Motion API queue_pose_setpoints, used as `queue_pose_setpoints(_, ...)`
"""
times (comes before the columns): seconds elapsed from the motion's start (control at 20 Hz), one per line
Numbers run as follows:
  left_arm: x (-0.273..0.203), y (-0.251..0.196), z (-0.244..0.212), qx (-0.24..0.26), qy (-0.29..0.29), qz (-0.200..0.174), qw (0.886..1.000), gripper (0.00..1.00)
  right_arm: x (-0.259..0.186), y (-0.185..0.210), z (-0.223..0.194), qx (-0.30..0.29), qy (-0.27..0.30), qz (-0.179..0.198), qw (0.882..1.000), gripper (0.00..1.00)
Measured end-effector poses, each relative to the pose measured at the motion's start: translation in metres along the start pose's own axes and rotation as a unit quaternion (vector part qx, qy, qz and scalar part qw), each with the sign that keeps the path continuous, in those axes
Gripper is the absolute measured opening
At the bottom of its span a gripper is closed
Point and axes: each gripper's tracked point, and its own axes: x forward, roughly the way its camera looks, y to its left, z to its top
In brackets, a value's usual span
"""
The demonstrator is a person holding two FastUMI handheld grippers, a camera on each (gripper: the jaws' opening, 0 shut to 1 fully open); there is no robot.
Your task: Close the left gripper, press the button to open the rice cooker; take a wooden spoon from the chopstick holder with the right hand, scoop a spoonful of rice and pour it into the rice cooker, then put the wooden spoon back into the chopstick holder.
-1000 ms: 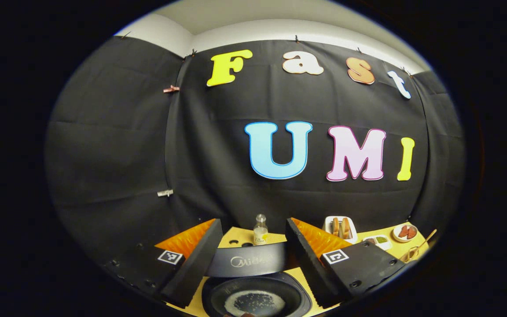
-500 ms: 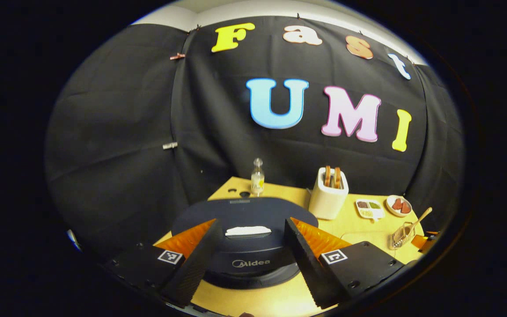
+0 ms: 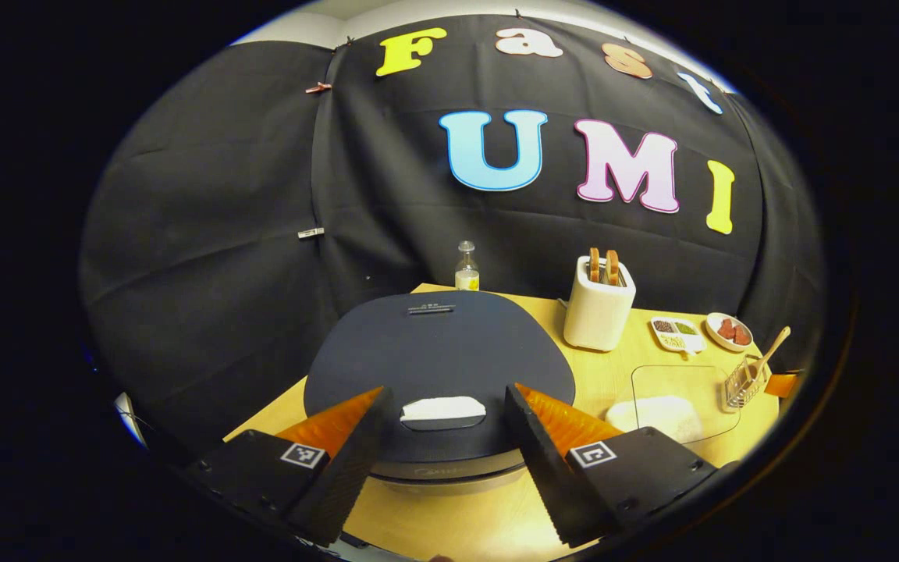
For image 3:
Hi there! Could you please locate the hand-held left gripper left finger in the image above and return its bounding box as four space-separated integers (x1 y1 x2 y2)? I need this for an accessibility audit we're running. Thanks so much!
184 385 394 547

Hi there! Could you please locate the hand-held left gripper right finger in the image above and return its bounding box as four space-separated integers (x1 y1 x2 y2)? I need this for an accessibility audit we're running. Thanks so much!
504 382 735 547

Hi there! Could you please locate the wooden spoon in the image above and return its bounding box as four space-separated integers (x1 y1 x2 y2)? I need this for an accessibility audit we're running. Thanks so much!
742 326 792 391

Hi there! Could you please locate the metal wire chopstick holder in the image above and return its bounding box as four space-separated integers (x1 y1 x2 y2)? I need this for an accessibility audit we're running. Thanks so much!
724 355 770 411

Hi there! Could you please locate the dark blue rice cooker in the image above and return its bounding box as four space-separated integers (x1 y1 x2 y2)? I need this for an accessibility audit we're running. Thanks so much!
303 290 577 494

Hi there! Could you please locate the white round plate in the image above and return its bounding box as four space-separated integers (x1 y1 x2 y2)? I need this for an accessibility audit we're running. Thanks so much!
705 312 755 353

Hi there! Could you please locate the clear glass container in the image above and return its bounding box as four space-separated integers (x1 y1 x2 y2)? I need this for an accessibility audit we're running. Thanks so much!
604 365 741 447

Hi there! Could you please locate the white divided bean dish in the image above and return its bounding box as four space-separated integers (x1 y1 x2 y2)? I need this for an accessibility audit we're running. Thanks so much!
650 316 706 356

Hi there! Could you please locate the white toaster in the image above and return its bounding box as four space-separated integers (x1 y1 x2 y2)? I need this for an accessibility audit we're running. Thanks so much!
563 255 638 352

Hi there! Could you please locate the small glass bottle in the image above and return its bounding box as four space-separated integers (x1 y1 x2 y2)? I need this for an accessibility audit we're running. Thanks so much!
455 240 480 292

